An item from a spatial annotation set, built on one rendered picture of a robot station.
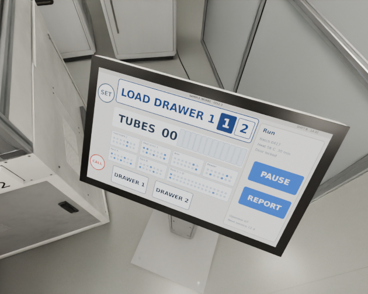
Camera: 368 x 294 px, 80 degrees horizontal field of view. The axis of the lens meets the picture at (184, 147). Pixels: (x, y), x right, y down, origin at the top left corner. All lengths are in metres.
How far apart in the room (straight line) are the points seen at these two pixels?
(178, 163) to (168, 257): 1.04
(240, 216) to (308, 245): 1.24
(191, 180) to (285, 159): 0.20
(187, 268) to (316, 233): 0.88
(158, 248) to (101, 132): 1.05
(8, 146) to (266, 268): 1.43
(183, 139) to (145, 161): 0.11
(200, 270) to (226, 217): 0.97
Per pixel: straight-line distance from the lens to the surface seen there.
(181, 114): 0.45
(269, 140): 0.45
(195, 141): 0.46
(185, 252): 1.47
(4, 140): 0.71
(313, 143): 0.47
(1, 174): 0.81
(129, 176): 0.54
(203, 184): 0.49
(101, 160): 0.57
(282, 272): 1.63
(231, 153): 0.46
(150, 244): 1.48
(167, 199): 0.53
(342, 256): 1.83
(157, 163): 0.50
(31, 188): 0.96
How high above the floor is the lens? 1.50
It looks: 59 degrees down
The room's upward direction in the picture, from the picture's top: 4 degrees clockwise
